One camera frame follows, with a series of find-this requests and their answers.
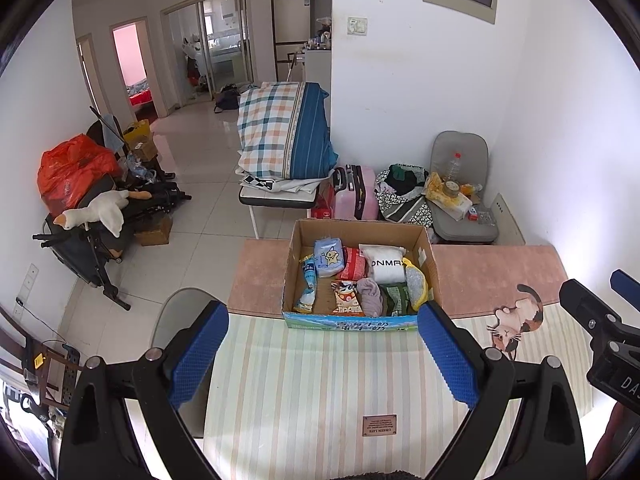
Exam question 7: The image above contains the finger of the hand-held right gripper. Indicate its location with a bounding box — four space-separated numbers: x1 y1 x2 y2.
559 279 622 344
610 269 640 307

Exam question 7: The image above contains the small brown cardboard box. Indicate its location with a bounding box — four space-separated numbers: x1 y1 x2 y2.
133 214 174 247

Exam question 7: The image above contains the silver and yellow scrubber packet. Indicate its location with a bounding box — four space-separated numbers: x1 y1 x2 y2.
402 258 434 310

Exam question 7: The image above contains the yellow cardboard box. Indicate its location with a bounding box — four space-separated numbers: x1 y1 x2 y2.
122 119 159 159

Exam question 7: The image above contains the grey plastic chair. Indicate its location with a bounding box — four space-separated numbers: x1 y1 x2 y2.
150 287 222 439

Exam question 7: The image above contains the plaid folded quilt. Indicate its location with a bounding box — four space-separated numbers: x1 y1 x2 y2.
236 81 339 181

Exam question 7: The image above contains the green foil packet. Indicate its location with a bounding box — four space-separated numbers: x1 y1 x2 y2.
378 283 419 317

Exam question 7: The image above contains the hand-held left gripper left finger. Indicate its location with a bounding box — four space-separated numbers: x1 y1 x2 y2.
59 300 230 480

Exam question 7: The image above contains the black and white patterned bag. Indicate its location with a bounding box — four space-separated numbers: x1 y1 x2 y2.
373 163 435 226

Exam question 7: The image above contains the black folded stroller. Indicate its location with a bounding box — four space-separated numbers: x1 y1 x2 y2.
32 160 194 312

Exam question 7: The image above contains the refrigerator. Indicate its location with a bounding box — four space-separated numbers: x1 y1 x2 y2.
271 0 314 84

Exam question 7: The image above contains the white goose plush toy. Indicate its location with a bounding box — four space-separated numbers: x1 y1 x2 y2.
53 188 153 237

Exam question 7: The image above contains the white folding bench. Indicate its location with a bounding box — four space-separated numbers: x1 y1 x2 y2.
238 169 334 240

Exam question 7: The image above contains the yellow plastic bag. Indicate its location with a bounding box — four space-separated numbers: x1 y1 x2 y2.
424 172 474 221

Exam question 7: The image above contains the grey cushioned chair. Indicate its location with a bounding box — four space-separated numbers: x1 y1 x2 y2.
428 130 500 244

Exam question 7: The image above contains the clear plastic bottle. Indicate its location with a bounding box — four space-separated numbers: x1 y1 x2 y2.
444 151 464 184

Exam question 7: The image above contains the striped and pink table mat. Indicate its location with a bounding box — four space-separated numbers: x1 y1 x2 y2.
202 238 597 480

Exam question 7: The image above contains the pink suitcase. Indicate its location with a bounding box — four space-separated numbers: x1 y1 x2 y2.
332 163 377 221

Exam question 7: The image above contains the purple cloth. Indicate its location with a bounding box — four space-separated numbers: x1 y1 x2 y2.
355 277 385 317

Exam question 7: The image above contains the white plastic packet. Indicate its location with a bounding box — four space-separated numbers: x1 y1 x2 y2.
358 243 407 284

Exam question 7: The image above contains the orange plastic bag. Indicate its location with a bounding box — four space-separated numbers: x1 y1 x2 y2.
37 133 122 214

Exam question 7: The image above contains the dark fleece clothing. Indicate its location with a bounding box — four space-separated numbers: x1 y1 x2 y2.
327 469 416 480

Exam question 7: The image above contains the person's right forearm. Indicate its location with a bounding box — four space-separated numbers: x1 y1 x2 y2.
586 402 640 480

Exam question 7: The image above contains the white leaning board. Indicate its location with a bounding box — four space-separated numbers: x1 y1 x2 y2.
492 192 526 246

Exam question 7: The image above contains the orange cartoon snack packet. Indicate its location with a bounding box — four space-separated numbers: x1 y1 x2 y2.
330 280 365 317

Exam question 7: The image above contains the dark wooden chair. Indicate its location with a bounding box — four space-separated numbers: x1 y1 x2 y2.
0 304 82 407

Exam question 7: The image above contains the long blue snack packet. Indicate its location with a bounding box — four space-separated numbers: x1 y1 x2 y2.
293 255 320 314

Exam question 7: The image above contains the light blue tissue packet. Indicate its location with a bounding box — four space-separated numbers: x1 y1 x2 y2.
313 238 346 279

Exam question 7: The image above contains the red box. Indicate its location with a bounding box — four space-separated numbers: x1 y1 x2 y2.
310 184 336 220

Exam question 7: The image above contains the red plastic packet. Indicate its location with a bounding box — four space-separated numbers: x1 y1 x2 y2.
339 247 371 282

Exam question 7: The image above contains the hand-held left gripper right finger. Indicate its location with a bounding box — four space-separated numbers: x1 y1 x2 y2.
417 301 587 480

